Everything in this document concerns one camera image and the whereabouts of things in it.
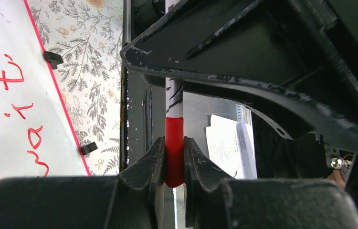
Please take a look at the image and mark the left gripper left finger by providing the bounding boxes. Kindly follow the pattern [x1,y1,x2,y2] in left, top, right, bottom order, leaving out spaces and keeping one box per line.
[0,137,165,229]

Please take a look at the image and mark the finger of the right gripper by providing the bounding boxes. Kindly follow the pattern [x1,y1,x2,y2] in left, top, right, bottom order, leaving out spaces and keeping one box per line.
[121,0,358,153]

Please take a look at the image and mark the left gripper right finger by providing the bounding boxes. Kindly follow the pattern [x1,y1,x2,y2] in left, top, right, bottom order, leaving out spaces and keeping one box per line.
[183,137,358,229]

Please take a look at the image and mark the red marker cap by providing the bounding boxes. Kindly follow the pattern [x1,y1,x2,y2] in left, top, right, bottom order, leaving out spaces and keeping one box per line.
[164,117,184,188]

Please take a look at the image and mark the red whiteboard marker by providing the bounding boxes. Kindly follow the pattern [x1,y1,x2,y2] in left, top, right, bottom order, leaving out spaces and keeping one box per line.
[165,0,184,119]

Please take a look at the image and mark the pink framed whiteboard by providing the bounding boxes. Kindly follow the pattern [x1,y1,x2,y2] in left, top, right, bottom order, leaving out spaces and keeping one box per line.
[0,0,90,179]

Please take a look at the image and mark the person's hand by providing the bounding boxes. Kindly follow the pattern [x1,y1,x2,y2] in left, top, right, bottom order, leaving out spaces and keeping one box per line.
[327,169,346,189]

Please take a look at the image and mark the white printed paper sheets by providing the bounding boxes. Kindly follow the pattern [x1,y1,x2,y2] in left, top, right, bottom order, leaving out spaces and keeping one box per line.
[206,115,258,179]

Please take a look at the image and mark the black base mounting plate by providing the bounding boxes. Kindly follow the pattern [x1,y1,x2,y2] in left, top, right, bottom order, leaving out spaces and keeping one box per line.
[119,0,165,171]

